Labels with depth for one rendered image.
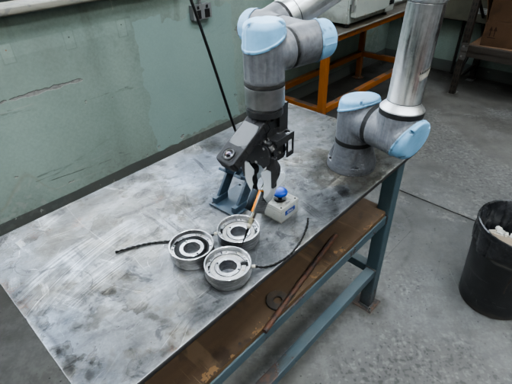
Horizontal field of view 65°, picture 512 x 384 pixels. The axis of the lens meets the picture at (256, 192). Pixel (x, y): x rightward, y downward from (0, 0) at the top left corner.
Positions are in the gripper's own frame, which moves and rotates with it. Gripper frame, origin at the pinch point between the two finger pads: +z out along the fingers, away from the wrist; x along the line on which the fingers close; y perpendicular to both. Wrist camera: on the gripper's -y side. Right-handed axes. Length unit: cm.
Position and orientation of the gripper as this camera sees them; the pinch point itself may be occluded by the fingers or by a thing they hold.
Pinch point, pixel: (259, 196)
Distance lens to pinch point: 85.9
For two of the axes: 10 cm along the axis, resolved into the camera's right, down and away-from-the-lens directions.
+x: -7.6, -3.6, 5.3
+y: 6.4, -4.6, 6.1
